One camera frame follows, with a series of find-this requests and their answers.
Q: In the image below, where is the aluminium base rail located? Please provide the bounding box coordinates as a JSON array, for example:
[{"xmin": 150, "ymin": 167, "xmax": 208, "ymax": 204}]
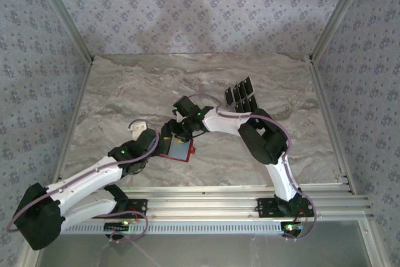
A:
[{"xmin": 34, "ymin": 185, "xmax": 374, "ymax": 221}]

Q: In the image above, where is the black left circuit board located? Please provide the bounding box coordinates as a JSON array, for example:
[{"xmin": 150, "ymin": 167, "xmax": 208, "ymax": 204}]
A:
[{"xmin": 104, "ymin": 221, "xmax": 131, "ymax": 233}]

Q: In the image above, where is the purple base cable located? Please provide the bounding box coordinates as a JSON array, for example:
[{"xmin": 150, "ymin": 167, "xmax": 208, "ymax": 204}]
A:
[
  {"xmin": 106, "ymin": 209, "xmax": 149, "ymax": 244},
  {"xmin": 284, "ymin": 194, "xmax": 319, "ymax": 242}
]

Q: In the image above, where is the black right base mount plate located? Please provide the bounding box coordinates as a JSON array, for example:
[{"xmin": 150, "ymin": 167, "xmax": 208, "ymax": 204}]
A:
[{"xmin": 256, "ymin": 197, "xmax": 315, "ymax": 218}]

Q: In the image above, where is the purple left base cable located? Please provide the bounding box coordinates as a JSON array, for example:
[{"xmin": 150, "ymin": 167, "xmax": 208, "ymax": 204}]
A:
[{"xmin": 106, "ymin": 209, "xmax": 149, "ymax": 244}]

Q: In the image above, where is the aluminium frame post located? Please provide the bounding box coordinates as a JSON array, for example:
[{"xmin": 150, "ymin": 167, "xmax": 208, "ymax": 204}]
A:
[
  {"xmin": 309, "ymin": 0, "xmax": 374, "ymax": 61},
  {"xmin": 31, "ymin": 0, "xmax": 95, "ymax": 61}
]

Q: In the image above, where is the grey slotted cable duct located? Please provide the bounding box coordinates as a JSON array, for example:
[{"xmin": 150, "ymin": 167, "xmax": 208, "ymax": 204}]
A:
[{"xmin": 62, "ymin": 220, "xmax": 290, "ymax": 235}]

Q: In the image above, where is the black circuit board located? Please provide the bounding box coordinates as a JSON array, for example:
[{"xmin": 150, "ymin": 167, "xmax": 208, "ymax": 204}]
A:
[
  {"xmin": 281, "ymin": 221, "xmax": 304, "ymax": 237},
  {"xmin": 104, "ymin": 221, "xmax": 131, "ymax": 233}
]

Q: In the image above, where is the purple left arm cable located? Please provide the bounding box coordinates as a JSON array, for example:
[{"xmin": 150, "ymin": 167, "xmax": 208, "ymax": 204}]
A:
[{"xmin": 6, "ymin": 118, "xmax": 161, "ymax": 233}]

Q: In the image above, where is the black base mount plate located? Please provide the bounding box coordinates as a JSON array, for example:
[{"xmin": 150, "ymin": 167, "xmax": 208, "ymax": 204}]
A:
[
  {"xmin": 256, "ymin": 197, "xmax": 315, "ymax": 218},
  {"xmin": 124, "ymin": 198, "xmax": 148, "ymax": 219}
]

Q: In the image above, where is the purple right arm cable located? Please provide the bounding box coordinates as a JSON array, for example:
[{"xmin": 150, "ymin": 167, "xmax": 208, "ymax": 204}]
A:
[{"xmin": 182, "ymin": 93, "xmax": 301, "ymax": 193}]

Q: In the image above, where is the black right circuit board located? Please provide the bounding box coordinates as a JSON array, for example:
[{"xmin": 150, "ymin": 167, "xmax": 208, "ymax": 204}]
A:
[{"xmin": 281, "ymin": 221, "xmax": 304, "ymax": 237}]

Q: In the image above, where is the aluminium table side rail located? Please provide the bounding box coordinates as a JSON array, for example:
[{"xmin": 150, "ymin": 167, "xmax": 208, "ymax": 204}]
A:
[
  {"xmin": 307, "ymin": 57, "xmax": 357, "ymax": 194},
  {"xmin": 49, "ymin": 59, "xmax": 94, "ymax": 189}
]

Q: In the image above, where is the red card holder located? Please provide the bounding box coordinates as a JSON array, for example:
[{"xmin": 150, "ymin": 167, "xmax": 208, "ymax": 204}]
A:
[{"xmin": 156, "ymin": 138, "xmax": 197, "ymax": 163}]

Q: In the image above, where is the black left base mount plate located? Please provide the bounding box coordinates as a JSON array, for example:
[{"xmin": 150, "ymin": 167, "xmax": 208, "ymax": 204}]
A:
[{"xmin": 124, "ymin": 198, "xmax": 148, "ymax": 219}]

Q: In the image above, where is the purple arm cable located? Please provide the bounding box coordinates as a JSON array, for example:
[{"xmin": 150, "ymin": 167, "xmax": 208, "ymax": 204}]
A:
[
  {"xmin": 182, "ymin": 93, "xmax": 301, "ymax": 193},
  {"xmin": 6, "ymin": 118, "xmax": 161, "ymax": 233}
]

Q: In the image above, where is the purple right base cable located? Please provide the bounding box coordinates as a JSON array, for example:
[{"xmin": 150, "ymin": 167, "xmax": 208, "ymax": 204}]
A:
[{"xmin": 284, "ymin": 194, "xmax": 319, "ymax": 242}]

